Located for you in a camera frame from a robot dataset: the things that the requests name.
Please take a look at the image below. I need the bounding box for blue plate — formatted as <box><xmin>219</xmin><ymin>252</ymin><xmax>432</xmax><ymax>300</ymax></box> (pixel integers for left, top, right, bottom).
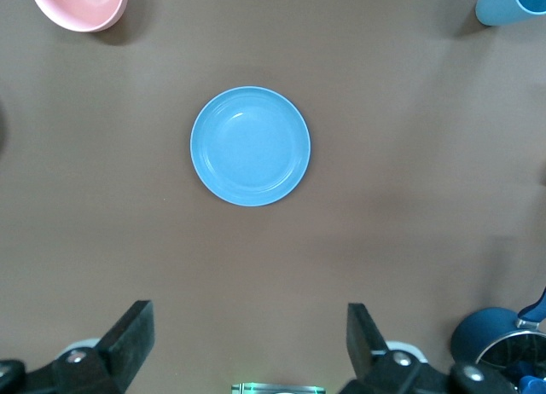
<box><xmin>189</xmin><ymin>85</ymin><xmax>312</xmax><ymax>207</ymax></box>

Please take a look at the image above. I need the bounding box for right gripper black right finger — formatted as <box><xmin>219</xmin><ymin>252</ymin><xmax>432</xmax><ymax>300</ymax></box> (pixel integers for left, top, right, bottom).
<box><xmin>336</xmin><ymin>303</ymin><xmax>520</xmax><ymax>394</ymax></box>

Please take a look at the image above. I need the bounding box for pink bowl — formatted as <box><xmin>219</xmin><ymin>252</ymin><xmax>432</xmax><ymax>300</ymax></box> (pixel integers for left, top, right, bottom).
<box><xmin>28</xmin><ymin>0</ymin><xmax>130</xmax><ymax>32</ymax></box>

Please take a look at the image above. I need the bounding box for brown table cloth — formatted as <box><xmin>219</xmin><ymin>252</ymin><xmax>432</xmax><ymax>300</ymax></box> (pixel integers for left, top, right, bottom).
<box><xmin>0</xmin><ymin>0</ymin><xmax>546</xmax><ymax>394</ymax></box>

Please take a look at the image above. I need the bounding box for dark blue saucepan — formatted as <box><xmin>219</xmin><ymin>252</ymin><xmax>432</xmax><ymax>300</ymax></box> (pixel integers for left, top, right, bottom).
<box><xmin>450</xmin><ymin>286</ymin><xmax>546</xmax><ymax>394</ymax></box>

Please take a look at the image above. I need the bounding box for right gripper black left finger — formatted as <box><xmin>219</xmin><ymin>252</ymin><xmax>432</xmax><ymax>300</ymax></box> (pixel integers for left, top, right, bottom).
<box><xmin>0</xmin><ymin>299</ymin><xmax>155</xmax><ymax>394</ymax></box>

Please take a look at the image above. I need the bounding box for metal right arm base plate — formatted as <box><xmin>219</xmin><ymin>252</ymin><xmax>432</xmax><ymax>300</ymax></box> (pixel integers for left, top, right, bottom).
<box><xmin>231</xmin><ymin>382</ymin><xmax>325</xmax><ymax>394</ymax></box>

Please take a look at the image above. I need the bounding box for blue cup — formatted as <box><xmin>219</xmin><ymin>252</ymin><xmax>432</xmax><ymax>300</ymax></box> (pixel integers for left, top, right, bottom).
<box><xmin>475</xmin><ymin>0</ymin><xmax>546</xmax><ymax>27</ymax></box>

